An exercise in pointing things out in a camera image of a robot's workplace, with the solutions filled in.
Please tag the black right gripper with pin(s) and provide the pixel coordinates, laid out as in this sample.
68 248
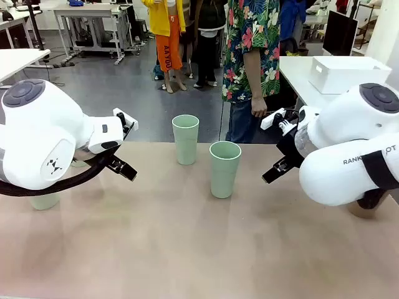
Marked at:
291 146

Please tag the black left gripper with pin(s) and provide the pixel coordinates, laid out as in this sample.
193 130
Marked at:
88 155

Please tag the pale green plastic cup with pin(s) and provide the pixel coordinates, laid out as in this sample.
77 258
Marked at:
43 202
224 177
186 146

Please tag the brown plastic cup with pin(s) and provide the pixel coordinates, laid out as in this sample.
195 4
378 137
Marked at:
353 210

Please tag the white plastic basket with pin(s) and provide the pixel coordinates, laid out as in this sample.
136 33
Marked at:
343 81

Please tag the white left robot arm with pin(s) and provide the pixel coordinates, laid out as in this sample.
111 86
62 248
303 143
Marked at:
46 124

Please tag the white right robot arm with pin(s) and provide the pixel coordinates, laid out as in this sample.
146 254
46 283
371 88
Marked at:
343 124

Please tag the person's left forearm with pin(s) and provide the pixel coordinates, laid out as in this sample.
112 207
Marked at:
254 81

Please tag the person's left hand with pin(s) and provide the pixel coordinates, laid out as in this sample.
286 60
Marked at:
259 107

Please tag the large white table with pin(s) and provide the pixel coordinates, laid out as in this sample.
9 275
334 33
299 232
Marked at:
293 74

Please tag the floor power strip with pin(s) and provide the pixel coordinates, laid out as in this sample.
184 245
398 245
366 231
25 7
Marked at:
64 64

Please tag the black equipment under desk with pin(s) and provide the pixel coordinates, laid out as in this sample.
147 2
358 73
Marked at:
82 37

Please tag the person in black clothes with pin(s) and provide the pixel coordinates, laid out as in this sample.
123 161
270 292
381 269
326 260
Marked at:
207 46

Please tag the person in floral shirt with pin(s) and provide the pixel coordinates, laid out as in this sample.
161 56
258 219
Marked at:
249 31

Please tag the person in blue top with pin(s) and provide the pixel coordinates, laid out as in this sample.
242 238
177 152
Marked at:
290 21

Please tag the white round-cornered table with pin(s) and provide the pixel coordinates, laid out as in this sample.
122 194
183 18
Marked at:
18 60

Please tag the black monitor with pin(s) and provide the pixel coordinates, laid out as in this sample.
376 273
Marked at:
339 34

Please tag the person in yellow and orange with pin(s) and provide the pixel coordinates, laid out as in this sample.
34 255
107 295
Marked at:
162 18

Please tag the white desk with metal legs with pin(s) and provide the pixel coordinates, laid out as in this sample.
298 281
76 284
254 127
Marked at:
84 12

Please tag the wooden chair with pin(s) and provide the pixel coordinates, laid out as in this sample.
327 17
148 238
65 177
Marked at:
364 31

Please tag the black stand pole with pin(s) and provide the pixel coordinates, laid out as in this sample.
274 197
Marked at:
35 28

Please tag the white desk with dark trim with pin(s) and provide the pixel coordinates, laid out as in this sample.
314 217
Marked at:
12 23

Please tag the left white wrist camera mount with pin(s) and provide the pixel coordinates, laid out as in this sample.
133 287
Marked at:
132 120

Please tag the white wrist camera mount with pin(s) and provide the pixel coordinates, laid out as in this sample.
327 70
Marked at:
132 120
269 120

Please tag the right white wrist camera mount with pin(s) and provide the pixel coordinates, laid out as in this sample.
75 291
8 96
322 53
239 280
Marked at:
269 120

